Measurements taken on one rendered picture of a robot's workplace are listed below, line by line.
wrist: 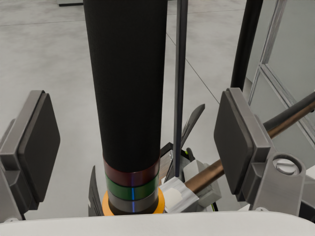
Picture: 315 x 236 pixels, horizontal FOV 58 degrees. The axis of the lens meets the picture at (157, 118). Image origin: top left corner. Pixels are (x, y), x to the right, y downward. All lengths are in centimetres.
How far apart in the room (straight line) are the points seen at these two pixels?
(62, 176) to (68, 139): 41
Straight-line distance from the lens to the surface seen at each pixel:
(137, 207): 18
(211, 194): 77
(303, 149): 136
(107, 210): 20
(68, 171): 237
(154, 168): 16
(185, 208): 24
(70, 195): 222
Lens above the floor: 175
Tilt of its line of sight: 39 degrees down
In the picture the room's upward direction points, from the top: 2 degrees clockwise
